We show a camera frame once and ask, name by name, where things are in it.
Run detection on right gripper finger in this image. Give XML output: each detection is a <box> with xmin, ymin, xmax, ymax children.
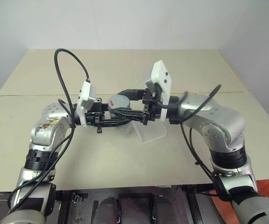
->
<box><xmin>116</xmin><ymin>88</ymin><xmax>147</xmax><ymax>101</ymax></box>
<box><xmin>110</xmin><ymin>107</ymin><xmax>147</xmax><ymax>123</ymax></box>

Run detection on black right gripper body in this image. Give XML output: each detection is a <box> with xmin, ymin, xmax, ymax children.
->
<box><xmin>141</xmin><ymin>88</ymin><xmax>163</xmax><ymax>126</ymax></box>

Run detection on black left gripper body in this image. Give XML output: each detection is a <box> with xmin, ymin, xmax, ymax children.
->
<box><xmin>85</xmin><ymin>96</ymin><xmax>109</xmax><ymax>135</ymax></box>

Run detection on clear plastic jar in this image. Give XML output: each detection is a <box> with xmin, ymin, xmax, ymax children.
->
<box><xmin>110</xmin><ymin>109</ymin><xmax>135</xmax><ymax>136</ymax></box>

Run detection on grey jar lid red mark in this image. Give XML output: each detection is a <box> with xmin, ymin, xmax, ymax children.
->
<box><xmin>108</xmin><ymin>94</ymin><xmax>132</xmax><ymax>113</ymax></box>

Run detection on clear plastic box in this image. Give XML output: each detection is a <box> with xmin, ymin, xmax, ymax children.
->
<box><xmin>131</xmin><ymin>118</ymin><xmax>167</xmax><ymax>144</ymax></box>

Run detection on small metal clip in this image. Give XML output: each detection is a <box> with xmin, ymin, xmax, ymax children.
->
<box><xmin>71</xmin><ymin>193</ymin><xmax>88</xmax><ymax>204</ymax></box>

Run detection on dark rounded shape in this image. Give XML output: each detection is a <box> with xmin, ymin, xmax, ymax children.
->
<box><xmin>94</xmin><ymin>197</ymin><xmax>122</xmax><ymax>224</ymax></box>

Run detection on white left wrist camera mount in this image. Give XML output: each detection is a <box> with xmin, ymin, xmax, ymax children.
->
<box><xmin>76</xmin><ymin>80</ymin><xmax>97</xmax><ymax>128</ymax></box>

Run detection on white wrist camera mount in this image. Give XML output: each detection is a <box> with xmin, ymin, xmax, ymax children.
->
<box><xmin>76</xmin><ymin>80</ymin><xmax>97</xmax><ymax>128</ymax></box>
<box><xmin>144</xmin><ymin>60</ymin><xmax>173</xmax><ymax>120</ymax></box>

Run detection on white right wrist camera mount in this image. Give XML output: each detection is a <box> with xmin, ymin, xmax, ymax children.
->
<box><xmin>144</xmin><ymin>60</ymin><xmax>173</xmax><ymax>120</ymax></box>

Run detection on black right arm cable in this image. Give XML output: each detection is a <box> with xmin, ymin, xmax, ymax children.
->
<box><xmin>159</xmin><ymin>84</ymin><xmax>233</xmax><ymax>203</ymax></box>

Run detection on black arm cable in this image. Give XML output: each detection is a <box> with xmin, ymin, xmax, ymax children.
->
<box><xmin>8</xmin><ymin>48</ymin><xmax>90</xmax><ymax>210</ymax></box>
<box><xmin>159</xmin><ymin>84</ymin><xmax>233</xmax><ymax>203</ymax></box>

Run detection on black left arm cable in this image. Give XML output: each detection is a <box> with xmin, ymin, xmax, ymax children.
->
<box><xmin>8</xmin><ymin>48</ymin><xmax>90</xmax><ymax>210</ymax></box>

